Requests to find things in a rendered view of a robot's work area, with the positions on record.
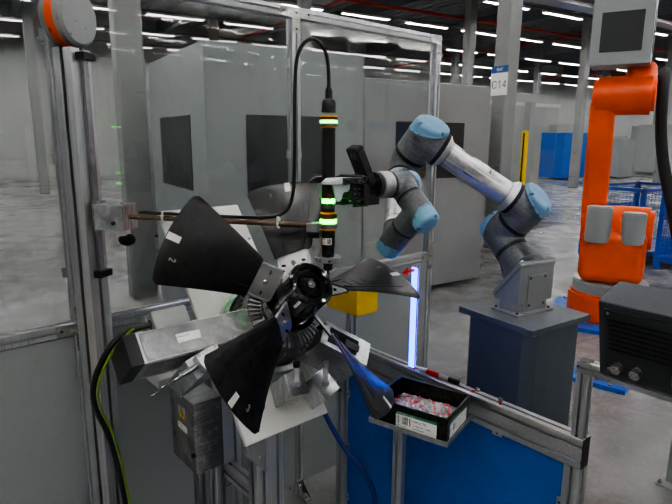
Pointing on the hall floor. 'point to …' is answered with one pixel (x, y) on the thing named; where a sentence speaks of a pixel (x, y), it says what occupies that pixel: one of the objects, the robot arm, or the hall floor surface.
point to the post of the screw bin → (398, 467)
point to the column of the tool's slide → (89, 320)
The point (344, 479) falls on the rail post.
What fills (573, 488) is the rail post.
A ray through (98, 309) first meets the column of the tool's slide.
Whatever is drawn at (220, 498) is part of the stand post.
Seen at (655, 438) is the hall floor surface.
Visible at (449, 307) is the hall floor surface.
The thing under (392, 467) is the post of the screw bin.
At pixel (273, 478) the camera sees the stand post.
